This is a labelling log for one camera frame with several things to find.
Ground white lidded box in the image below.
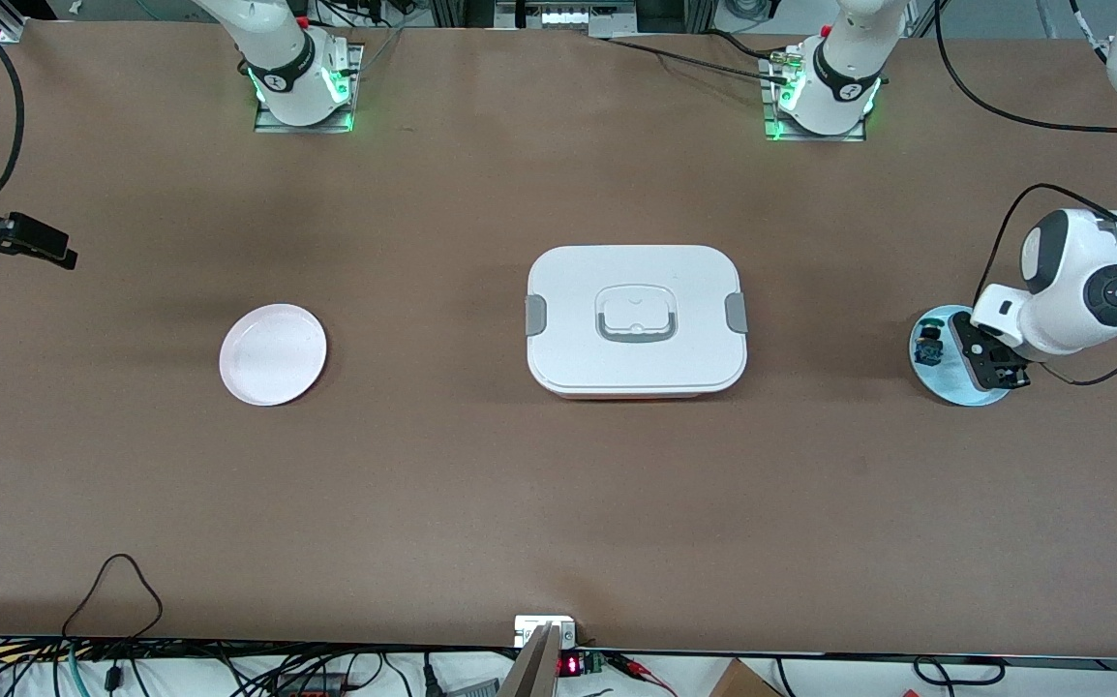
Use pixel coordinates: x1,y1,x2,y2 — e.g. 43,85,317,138
525,244,749,401

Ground light blue round plate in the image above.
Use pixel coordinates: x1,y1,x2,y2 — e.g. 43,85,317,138
909,305,1018,408

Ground pink round plate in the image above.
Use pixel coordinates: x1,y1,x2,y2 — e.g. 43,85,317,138
219,304,328,407

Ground brown cardboard piece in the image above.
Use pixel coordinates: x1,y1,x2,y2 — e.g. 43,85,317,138
709,658,785,697

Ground green and blue switch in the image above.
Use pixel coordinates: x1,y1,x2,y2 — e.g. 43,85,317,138
913,317,948,370

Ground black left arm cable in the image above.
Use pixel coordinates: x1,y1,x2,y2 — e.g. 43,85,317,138
933,0,1117,313

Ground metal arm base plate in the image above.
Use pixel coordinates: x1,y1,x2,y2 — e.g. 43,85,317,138
253,43,365,135
761,53,868,144

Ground black coiled floor cable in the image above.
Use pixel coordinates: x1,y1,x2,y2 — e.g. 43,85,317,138
911,655,1007,687

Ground thin black looped cable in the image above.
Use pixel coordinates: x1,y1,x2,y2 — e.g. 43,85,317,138
61,553,166,642

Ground black cable across table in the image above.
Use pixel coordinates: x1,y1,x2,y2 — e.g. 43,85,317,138
601,29,798,88

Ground tangled cable bundle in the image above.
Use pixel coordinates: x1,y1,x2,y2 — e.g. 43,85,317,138
0,634,521,697

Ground red clip lead wires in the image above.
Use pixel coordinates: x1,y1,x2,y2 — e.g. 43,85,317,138
605,652,678,697

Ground white mounting bracket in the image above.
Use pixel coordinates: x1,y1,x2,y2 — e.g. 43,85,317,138
513,615,578,649

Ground aluminium camera post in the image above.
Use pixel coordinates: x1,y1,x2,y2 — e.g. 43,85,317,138
498,622,562,697

